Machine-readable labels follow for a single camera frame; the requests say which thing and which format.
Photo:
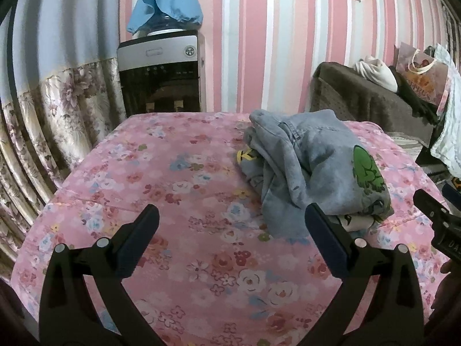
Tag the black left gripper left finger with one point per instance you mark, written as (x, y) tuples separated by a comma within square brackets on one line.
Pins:
[(83, 300)]

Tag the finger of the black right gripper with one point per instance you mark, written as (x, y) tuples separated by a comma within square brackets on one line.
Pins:
[(446, 227)]

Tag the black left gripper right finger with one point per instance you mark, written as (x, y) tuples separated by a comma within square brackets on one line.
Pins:
[(379, 300)]

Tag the grey denim printed jacket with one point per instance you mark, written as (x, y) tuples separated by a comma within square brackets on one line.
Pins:
[(312, 157)]

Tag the person's right hand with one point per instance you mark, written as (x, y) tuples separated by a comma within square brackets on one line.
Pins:
[(449, 288)]

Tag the white patterned hanging cloth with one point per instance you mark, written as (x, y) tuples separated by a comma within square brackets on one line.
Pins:
[(447, 146)]

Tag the black garment on sofa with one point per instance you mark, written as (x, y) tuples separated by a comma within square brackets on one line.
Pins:
[(420, 108)]

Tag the pink floral bed sheet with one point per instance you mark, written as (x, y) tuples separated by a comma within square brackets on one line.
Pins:
[(212, 274)]

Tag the pink floral gift bag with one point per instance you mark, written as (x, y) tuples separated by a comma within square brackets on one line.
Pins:
[(428, 77)]

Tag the cream white bundled garment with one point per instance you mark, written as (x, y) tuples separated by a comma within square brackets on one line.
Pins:
[(377, 72)]

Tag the brown blanket covered sofa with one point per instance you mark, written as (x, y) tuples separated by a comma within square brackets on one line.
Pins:
[(353, 98)]

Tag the floral beige curtain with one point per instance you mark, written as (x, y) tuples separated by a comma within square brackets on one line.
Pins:
[(60, 96)]

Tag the silver black water dispenser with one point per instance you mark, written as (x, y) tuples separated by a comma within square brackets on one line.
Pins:
[(163, 72)]

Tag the blue cloth bottle cover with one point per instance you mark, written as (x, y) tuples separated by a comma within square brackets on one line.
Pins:
[(154, 15)]

